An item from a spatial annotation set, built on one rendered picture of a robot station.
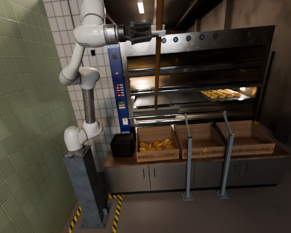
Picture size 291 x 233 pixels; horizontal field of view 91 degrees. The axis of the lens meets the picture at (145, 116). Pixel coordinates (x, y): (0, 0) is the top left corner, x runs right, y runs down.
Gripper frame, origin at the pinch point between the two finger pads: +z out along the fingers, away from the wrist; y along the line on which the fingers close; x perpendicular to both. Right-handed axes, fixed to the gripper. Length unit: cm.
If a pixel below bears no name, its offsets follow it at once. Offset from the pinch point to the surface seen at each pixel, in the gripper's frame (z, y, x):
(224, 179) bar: 86, 85, -155
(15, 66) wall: -122, -26, -46
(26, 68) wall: -122, -32, -56
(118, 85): -48, -46, -119
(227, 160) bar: 86, 61, -135
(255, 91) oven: 149, -30, -136
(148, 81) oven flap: -5, -50, -120
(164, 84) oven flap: 17, -44, -122
